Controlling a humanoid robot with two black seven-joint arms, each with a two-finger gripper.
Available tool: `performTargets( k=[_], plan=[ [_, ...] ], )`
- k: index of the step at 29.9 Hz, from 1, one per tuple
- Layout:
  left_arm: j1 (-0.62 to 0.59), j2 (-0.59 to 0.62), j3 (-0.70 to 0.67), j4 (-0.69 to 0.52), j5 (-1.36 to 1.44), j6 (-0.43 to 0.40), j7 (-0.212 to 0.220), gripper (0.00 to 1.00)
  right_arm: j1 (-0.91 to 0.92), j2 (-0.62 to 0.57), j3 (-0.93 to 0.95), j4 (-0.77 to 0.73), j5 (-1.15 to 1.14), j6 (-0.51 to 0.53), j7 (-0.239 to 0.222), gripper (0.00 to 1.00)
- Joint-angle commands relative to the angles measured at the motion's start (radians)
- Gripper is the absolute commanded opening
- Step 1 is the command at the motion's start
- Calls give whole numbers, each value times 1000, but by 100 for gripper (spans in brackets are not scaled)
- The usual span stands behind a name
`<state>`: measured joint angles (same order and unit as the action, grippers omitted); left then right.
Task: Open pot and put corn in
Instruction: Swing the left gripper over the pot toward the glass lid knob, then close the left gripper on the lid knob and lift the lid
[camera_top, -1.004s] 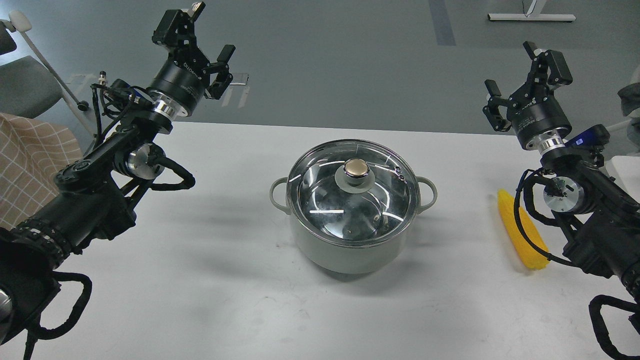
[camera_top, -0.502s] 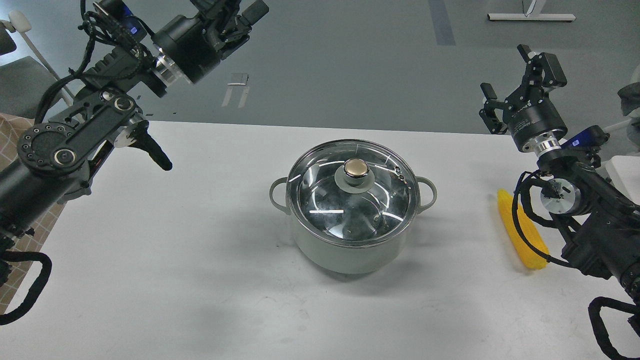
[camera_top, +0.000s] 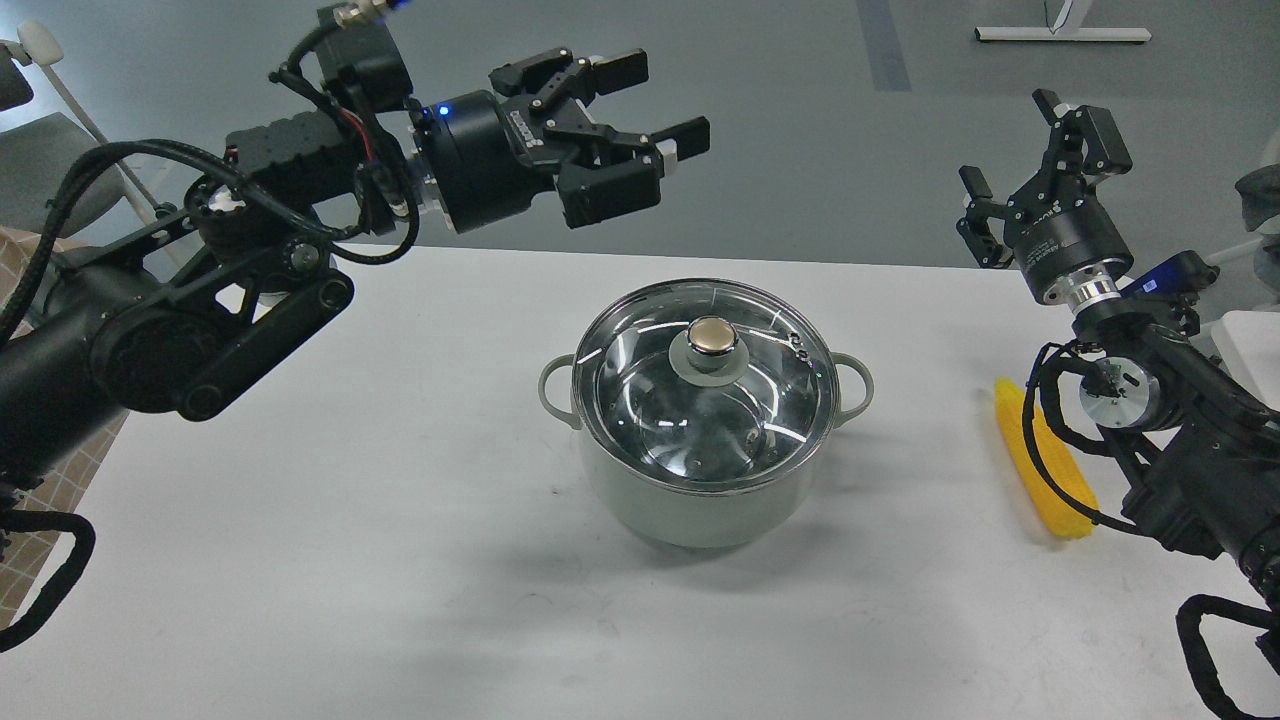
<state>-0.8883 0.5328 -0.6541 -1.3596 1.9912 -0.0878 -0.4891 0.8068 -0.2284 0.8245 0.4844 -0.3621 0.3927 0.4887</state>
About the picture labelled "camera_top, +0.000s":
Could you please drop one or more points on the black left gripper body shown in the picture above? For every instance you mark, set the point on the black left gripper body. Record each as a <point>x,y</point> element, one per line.
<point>474,158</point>

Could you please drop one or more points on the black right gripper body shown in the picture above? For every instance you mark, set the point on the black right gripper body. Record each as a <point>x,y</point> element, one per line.
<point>1051,239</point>

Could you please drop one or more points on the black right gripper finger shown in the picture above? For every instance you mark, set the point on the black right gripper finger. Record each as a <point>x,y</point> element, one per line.
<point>1084,149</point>
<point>980,207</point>

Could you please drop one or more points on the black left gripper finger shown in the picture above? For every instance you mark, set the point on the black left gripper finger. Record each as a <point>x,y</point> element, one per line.
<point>548,80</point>
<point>605,173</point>

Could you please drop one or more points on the glass pot lid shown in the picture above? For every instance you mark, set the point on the glass pot lid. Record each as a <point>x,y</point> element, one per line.
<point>705,385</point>

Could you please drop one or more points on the yellow corn cob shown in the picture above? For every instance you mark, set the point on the yellow corn cob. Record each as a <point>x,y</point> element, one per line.
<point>1057,517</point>

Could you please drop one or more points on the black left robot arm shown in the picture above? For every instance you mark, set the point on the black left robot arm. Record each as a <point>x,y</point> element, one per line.
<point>188,313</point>

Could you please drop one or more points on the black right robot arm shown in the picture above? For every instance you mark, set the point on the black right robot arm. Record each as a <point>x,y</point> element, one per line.
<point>1198,450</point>

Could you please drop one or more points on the pale green steel pot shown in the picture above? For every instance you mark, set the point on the pale green steel pot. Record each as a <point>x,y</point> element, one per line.
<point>700,520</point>

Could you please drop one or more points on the white desk foot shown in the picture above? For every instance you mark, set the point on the white desk foot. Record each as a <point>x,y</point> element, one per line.
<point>1066,26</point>

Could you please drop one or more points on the grey chair at right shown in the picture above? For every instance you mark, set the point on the grey chair at right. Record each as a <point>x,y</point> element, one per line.
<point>1248,271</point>

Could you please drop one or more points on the white table at right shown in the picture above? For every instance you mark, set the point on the white table at right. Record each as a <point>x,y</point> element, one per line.
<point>1248,344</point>

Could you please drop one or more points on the grey office chair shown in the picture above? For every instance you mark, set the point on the grey office chair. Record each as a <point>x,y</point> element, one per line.
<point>37,154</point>

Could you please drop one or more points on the beige checked cloth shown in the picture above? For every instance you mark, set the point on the beige checked cloth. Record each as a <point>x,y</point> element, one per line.
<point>26,556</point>

